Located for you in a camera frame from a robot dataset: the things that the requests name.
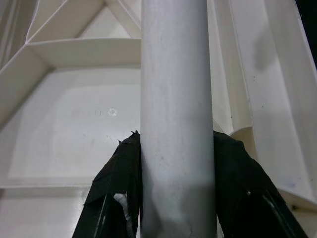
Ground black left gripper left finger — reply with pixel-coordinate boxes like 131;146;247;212
71;130;143;238

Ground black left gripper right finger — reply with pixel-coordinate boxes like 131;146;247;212
212;130;309;238

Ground white plastic table leg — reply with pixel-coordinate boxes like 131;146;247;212
139;0;217;238

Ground white plastic table top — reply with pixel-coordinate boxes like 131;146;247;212
0;0;317;238

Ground black tablecloth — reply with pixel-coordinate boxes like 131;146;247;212
297;0;317;82

